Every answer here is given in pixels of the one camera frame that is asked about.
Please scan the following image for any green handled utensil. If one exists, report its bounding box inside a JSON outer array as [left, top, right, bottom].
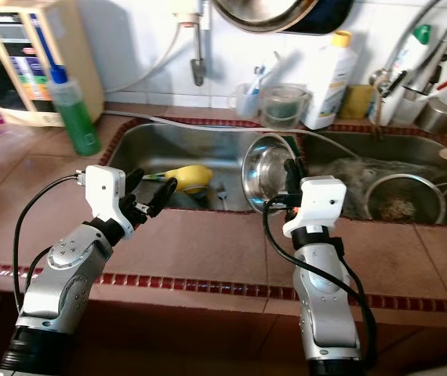
[[144, 172, 180, 184]]

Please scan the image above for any blue toothbrush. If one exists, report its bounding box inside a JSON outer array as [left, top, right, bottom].
[[251, 63, 271, 96]]

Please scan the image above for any hanging steel pan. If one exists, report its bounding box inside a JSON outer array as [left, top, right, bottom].
[[212, 0, 356, 35]]

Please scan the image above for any metal strainer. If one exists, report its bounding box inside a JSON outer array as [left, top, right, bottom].
[[365, 174, 447, 224]]

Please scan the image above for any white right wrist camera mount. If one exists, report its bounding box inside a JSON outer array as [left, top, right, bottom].
[[281, 176, 347, 240]]

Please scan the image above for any crumpled clear plastic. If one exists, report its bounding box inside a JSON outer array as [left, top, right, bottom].
[[322, 155, 424, 189]]

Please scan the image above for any yellow sponge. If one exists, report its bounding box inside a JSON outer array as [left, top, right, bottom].
[[337, 84, 377, 121]]

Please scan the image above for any white flexible hose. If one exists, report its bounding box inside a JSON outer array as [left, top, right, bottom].
[[122, 112, 373, 177]]

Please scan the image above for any clear plastic container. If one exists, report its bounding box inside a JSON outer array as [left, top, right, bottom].
[[259, 84, 311, 131]]

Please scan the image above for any small steel sink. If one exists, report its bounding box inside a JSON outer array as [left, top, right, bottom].
[[98, 117, 256, 216]]

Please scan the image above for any white bottle green cap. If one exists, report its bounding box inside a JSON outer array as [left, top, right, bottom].
[[372, 23, 434, 126]]

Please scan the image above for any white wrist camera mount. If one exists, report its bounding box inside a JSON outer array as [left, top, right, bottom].
[[281, 176, 347, 240], [76, 164, 126, 240]]

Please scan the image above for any small steel cup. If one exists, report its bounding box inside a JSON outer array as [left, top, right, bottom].
[[416, 98, 447, 136]]

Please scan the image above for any white detergent bottle yellow cap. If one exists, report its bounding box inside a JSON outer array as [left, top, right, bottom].
[[300, 30, 358, 132]]

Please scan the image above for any chrome sink faucet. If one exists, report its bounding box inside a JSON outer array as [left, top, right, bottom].
[[371, 0, 447, 130]]

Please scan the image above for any chrome wall tap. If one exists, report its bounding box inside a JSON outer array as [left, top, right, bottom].
[[180, 0, 213, 87]]

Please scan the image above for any green soap bottle blue cap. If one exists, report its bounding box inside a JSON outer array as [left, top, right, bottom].
[[49, 64, 101, 156]]

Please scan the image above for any yellow plastic bowl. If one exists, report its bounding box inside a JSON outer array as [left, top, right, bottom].
[[161, 164, 214, 195]]

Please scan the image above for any beige water purifier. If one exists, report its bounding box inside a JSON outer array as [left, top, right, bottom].
[[0, 0, 105, 126]]

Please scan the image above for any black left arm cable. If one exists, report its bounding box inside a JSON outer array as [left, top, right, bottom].
[[12, 174, 91, 314]]

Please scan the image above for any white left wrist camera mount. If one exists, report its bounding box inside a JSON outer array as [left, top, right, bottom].
[[76, 164, 126, 240]]

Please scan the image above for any blue mug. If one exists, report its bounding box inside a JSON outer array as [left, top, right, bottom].
[[176, 186, 228, 212]]

